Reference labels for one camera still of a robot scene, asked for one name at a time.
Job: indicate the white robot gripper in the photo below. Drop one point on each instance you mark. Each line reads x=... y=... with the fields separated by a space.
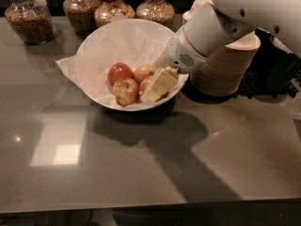
x=179 y=55

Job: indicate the red apple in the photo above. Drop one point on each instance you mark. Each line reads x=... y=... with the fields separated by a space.
x=145 y=83
x=118 y=71

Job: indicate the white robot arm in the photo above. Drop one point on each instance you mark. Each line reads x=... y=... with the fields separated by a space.
x=228 y=40

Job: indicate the yellowish apple back right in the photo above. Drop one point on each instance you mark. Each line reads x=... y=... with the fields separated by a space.
x=141 y=72

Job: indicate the white paper bowl liner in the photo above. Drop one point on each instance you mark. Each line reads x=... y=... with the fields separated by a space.
x=103 y=60

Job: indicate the yellow-red apple front left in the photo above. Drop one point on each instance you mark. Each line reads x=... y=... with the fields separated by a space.
x=126 y=91

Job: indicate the large white bowl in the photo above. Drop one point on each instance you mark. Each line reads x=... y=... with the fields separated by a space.
x=131 y=35

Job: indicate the front stack of paper bowls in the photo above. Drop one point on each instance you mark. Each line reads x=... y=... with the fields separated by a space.
x=223 y=71

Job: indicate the stack of paper bowls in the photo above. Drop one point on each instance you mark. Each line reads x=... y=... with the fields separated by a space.
x=223 y=71
x=197 y=4

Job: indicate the glass jar oat cereal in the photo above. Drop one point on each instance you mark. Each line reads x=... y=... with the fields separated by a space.
x=158 y=11

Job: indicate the rear stack of paper bowls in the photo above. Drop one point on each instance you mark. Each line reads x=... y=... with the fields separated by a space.
x=197 y=4

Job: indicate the glass jar light granola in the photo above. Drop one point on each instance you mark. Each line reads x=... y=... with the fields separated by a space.
x=109 y=9

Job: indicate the glass jar dark cereal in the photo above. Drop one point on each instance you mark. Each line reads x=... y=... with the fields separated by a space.
x=80 y=14

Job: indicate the glass cereal jar far left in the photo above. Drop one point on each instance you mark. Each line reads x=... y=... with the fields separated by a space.
x=30 y=20

